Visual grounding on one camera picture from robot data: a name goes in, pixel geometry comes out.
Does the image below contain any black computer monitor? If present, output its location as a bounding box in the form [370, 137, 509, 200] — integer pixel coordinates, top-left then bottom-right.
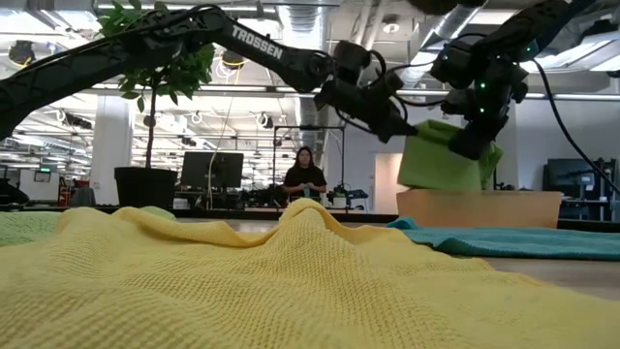
[179, 150, 245, 191]

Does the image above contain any orange translucent plastic bin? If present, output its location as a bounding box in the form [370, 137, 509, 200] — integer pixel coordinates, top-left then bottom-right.
[395, 189, 563, 229]

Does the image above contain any silver ventilation duct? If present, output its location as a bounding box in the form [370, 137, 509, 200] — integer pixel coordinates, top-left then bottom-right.
[278, 2, 335, 64]

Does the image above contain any black plant pot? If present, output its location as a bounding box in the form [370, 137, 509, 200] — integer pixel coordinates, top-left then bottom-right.
[113, 167, 179, 213]

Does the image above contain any black ceiling cable reel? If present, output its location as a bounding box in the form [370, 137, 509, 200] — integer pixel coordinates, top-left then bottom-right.
[8, 40, 36, 65]
[221, 48, 246, 69]

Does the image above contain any yellow microfiber towel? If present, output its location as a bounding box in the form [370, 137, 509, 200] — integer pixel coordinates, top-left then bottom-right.
[0, 197, 620, 349]

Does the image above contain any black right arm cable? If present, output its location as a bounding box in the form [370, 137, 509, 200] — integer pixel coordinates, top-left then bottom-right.
[532, 57, 620, 195]

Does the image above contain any teal microfiber towel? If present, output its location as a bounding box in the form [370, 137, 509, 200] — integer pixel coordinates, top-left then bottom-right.
[387, 216, 620, 263]

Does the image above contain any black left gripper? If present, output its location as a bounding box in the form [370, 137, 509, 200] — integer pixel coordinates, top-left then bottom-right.
[314, 72, 419, 144]

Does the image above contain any lime green microfiber towel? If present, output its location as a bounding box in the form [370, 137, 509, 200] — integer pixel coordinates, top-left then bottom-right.
[0, 206, 178, 246]

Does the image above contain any green leafy small tree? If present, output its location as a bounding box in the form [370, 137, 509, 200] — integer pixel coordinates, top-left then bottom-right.
[95, 0, 217, 170]

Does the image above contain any person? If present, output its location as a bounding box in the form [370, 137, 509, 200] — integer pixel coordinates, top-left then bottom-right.
[282, 145, 328, 203]

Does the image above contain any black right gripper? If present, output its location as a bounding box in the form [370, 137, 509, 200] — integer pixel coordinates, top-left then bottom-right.
[443, 81, 514, 160]

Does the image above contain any white building column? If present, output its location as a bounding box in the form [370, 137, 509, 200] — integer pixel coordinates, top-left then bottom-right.
[90, 94, 133, 205]

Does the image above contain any dark monitor on stand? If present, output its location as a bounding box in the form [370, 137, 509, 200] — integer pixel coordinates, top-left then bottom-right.
[542, 157, 619, 222]

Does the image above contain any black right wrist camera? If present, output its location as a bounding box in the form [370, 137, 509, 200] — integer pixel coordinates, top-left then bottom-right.
[440, 88, 469, 117]

